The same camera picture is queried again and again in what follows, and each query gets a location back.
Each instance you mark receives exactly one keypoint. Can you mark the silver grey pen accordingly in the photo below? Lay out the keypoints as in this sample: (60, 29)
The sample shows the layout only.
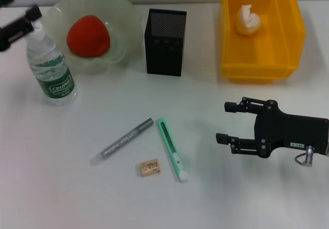
(128, 137)

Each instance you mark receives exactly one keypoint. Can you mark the pale green glass fruit bowl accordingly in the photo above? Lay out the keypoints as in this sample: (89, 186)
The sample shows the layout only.
(123, 33)

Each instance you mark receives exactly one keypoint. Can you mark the red-orange fruit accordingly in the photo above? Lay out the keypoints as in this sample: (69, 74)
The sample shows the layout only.
(88, 37)

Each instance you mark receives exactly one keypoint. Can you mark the yellow plastic bin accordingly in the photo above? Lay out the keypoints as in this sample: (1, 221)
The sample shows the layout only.
(282, 46)

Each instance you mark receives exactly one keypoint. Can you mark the black mesh pen holder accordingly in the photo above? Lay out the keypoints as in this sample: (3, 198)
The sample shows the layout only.
(164, 56)

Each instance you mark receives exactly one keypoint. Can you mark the white paper ball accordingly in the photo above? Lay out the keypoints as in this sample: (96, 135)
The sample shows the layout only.
(248, 20)

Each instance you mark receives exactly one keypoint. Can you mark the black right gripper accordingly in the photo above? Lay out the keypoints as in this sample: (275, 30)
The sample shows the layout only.
(293, 131)

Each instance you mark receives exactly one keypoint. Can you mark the green utility knife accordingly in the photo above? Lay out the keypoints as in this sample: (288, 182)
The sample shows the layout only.
(168, 144)

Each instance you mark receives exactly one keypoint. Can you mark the clear water bottle green label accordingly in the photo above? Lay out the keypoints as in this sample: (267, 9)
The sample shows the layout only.
(55, 79)

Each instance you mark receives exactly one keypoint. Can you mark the tan eraser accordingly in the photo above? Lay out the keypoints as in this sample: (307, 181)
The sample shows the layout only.
(150, 167)

